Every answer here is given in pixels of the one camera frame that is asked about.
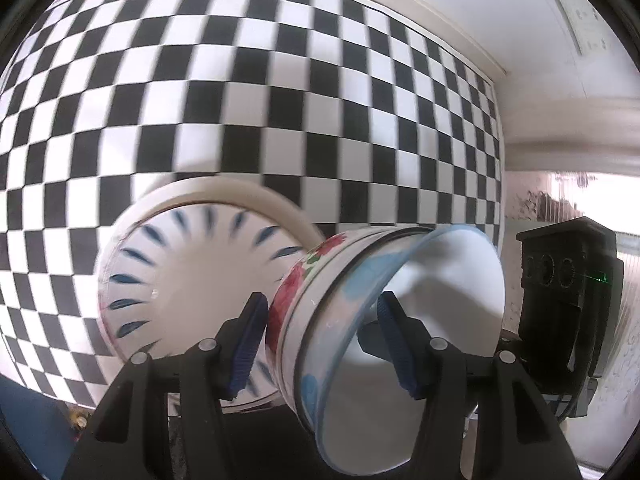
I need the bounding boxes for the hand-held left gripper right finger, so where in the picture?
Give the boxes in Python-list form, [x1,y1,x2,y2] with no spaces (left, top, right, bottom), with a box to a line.
[356,291,583,480]

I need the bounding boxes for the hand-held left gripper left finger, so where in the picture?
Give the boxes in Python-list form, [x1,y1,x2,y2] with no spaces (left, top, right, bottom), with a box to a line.
[60,291,271,480]

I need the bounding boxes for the red floral bowl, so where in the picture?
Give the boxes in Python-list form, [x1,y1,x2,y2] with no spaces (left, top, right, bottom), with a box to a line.
[264,230,381,401]

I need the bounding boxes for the blue leaf pattern plate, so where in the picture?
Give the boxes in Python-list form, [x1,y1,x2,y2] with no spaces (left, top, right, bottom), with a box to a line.
[97,203,306,401]

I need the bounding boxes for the blue floral bowl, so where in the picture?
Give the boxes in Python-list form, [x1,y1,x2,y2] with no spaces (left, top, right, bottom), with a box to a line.
[295,224,507,477]

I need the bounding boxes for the white plate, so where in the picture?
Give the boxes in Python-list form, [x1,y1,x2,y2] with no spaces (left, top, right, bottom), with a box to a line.
[106,177,328,413]

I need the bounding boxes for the black white checkered mat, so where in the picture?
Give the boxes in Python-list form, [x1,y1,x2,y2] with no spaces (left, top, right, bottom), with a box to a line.
[0,0,506,408]

